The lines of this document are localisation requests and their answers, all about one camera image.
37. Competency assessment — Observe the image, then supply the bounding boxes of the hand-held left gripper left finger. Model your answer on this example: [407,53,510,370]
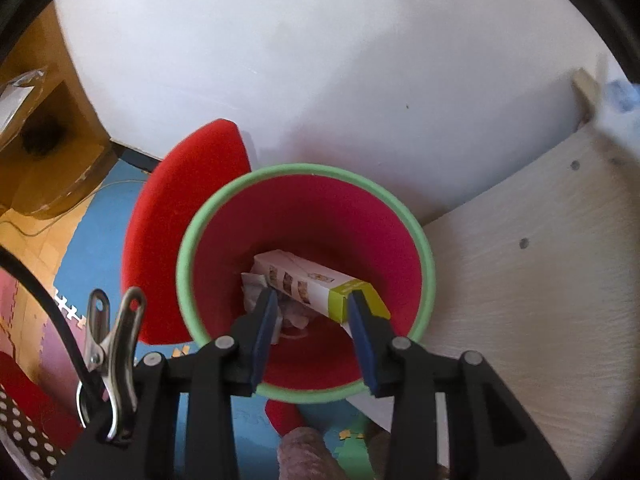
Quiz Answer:
[56,287,279,480]

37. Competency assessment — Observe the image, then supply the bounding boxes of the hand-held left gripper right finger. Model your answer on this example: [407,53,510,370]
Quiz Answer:
[347,290,571,480]

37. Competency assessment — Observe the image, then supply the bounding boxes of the white and green cardboard box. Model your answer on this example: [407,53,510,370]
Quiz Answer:
[251,249,392,325]

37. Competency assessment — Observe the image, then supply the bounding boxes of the red bin with green rim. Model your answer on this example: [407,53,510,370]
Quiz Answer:
[176,162,435,431]

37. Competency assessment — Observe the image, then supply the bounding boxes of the green foam mat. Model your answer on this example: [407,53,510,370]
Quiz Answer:
[335,417,381,480]

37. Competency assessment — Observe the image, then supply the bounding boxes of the person's fuzzy pajama leg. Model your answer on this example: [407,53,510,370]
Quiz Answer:
[276,426,351,480]

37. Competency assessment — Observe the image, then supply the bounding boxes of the metal spring clamp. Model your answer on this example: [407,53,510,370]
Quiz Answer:
[75,286,149,445]

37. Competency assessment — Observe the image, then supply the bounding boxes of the red plastic lid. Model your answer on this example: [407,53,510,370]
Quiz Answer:
[121,119,252,346]

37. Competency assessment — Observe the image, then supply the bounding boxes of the blue foam mat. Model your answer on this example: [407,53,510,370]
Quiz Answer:
[52,160,396,480]

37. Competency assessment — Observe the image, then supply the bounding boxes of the maroon foam mat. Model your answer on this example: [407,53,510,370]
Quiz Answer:
[0,260,91,411]

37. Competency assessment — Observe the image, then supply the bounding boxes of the wooden bedside desk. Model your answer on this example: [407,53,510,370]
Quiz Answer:
[0,7,117,221]

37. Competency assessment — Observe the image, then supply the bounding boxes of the red cloth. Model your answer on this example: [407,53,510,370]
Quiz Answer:
[0,350,83,453]

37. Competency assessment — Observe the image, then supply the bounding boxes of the black white dotted cloth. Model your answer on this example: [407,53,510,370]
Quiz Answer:
[0,385,68,478]

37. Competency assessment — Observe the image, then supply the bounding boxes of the clear plastic packet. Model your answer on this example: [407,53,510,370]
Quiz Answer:
[0,67,49,148]

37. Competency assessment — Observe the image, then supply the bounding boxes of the light wooden bed frame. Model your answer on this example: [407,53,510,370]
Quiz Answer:
[350,67,640,480]

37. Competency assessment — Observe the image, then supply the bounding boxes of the thin wire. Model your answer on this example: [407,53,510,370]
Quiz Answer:
[12,178,151,237]

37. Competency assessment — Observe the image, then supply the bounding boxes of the black cable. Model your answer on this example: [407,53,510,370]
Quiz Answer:
[0,245,108,413]

